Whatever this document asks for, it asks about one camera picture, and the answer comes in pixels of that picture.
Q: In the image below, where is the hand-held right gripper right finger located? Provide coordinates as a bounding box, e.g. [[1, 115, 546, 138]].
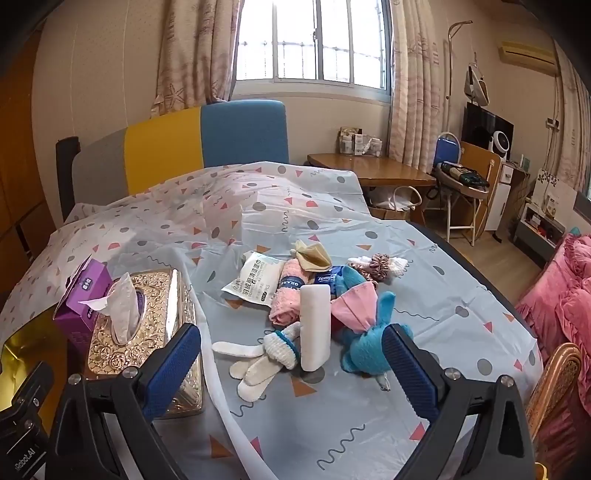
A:
[[381, 323, 536, 480]]

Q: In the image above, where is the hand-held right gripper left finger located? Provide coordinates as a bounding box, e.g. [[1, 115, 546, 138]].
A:
[[45, 323, 202, 480]]

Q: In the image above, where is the blue plush bunny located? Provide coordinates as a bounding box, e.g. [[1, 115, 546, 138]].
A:
[[330, 265, 414, 377]]

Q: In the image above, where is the white knit sock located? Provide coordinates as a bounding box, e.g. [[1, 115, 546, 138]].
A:
[[385, 256, 410, 283]]

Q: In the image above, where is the white towel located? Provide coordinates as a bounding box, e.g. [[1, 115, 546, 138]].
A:
[[299, 283, 332, 371]]

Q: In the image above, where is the brown satin scrunchie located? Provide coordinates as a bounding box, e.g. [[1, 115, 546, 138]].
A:
[[369, 253, 393, 280]]

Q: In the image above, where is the pink striped scrunchie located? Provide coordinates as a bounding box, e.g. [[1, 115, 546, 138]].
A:
[[347, 256, 376, 278]]

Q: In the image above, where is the white wet wipes packet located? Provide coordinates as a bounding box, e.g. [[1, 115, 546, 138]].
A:
[[221, 250, 289, 308]]

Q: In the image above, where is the blue pocket tissue packet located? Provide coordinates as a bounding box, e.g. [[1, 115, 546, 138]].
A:
[[314, 265, 347, 287]]

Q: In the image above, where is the pink fluffy sock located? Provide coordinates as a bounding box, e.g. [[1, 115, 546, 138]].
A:
[[269, 258, 319, 326]]

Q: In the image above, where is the beige cloth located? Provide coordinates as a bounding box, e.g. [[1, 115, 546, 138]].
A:
[[290, 240, 334, 274]]

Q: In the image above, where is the white tissue sheet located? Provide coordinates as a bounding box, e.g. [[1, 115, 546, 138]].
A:
[[107, 272, 144, 346]]

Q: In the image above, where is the gold ornate tissue box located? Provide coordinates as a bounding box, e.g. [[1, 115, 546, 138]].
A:
[[85, 269, 205, 418]]

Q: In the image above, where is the printed plastic tablecloth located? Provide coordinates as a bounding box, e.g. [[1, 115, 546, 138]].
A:
[[0, 160, 546, 480]]

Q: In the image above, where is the purple tissue box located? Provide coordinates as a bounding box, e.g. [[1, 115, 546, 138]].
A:
[[52, 257, 147, 356]]

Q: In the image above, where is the wicker chair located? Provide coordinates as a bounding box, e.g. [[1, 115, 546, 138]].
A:
[[526, 342, 583, 444]]

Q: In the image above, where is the cardboard box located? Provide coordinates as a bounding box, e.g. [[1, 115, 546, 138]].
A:
[[369, 205, 411, 221]]

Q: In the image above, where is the pink ruffled bedding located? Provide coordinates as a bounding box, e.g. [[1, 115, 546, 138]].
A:
[[517, 233, 591, 480]]

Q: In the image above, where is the grey low shelf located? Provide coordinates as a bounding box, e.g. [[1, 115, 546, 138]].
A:
[[515, 203, 566, 264]]

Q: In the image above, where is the white cabinet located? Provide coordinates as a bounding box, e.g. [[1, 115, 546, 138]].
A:
[[485, 159, 527, 236]]

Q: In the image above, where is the black and green tool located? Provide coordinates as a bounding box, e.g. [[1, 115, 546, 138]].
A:
[[436, 161, 490, 190]]

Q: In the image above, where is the wooden desk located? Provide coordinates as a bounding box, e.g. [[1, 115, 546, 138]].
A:
[[307, 152, 437, 222]]

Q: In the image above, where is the grey yellow blue chair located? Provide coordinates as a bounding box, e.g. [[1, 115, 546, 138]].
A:
[[71, 99, 289, 213]]

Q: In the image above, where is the wooden board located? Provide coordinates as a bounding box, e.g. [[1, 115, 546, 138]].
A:
[[462, 141, 502, 232]]

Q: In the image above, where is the blue folding chair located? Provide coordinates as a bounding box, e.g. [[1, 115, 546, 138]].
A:
[[425, 131, 490, 245]]

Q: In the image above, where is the white floral print box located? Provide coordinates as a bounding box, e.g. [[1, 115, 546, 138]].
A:
[[531, 168, 578, 222]]

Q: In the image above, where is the white round fan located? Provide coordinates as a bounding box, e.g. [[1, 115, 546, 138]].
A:
[[489, 130, 512, 158]]

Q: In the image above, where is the wooden wardrobe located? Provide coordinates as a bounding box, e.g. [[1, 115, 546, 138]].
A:
[[0, 28, 51, 296]]

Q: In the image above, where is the black monitor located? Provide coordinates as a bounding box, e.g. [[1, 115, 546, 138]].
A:
[[462, 102, 515, 151]]

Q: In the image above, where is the beige patterned curtain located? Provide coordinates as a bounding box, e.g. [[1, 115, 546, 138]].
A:
[[554, 46, 591, 195], [388, 0, 451, 171]]

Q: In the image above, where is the white hanging bag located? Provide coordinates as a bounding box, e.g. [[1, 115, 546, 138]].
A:
[[464, 65, 490, 106]]

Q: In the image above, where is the metal pole stand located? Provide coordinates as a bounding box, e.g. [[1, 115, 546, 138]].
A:
[[444, 21, 474, 139]]

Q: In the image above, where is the beige starfish print curtain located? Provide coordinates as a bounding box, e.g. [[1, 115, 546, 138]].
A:
[[150, 0, 245, 118]]

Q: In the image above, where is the barred window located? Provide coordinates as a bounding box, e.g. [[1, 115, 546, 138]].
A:
[[229, 0, 393, 100]]

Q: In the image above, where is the wall air conditioner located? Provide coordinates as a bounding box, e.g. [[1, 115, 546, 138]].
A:
[[498, 41, 557, 75]]

